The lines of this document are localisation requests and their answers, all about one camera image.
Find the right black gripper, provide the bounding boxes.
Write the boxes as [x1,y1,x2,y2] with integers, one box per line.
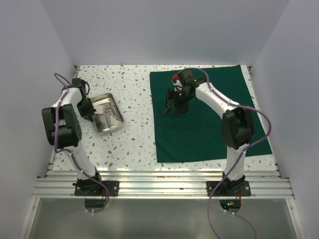
[164,89,194,117]

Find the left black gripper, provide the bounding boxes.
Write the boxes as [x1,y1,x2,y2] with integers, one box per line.
[77,97,97,121]

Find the stainless steel tray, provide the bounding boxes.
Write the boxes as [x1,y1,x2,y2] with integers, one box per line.
[91,93,124,134]

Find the steel scissors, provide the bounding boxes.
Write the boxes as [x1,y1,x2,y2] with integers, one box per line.
[105,113,112,127]

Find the steel tweezers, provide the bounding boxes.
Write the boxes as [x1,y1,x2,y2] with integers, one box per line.
[110,116,123,126]

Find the green surgical drape cloth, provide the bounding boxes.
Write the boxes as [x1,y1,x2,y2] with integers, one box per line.
[149,64,273,164]

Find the steel forceps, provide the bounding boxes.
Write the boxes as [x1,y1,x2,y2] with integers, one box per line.
[103,102,118,118]

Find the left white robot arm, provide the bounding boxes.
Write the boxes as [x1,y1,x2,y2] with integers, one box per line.
[41,78,104,196]

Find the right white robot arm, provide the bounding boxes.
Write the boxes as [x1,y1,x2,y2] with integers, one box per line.
[164,68,255,196]

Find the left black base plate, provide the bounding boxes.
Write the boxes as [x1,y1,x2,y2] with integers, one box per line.
[73,181,120,197]

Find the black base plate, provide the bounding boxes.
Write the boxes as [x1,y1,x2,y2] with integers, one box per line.
[73,181,120,197]
[206,181,252,197]

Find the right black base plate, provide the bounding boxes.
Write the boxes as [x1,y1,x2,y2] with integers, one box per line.
[206,181,252,197]

